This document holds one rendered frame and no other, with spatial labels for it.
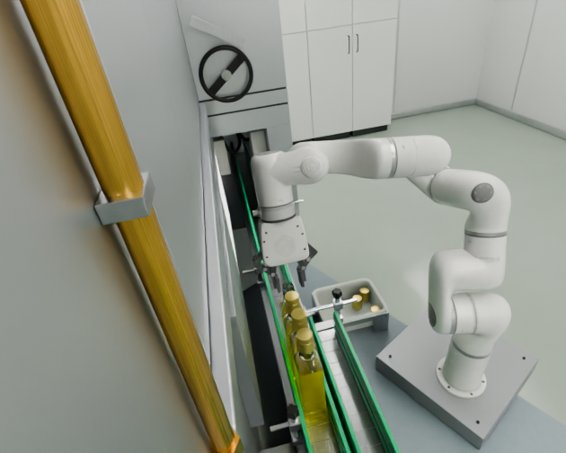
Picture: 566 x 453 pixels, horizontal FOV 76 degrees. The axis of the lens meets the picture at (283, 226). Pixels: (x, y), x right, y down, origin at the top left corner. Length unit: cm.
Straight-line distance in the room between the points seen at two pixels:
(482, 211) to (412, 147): 20
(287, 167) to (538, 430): 93
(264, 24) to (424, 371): 133
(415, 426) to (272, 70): 135
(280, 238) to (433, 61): 510
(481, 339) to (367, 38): 408
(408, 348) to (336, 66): 383
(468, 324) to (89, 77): 87
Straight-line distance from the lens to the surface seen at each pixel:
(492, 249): 90
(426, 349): 123
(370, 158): 77
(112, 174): 20
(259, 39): 161
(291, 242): 77
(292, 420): 90
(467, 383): 114
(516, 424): 124
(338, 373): 107
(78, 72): 19
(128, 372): 21
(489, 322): 96
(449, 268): 88
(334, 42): 461
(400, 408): 118
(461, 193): 84
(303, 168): 71
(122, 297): 21
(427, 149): 80
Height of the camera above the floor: 177
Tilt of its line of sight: 33 degrees down
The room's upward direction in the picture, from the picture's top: 8 degrees counter-clockwise
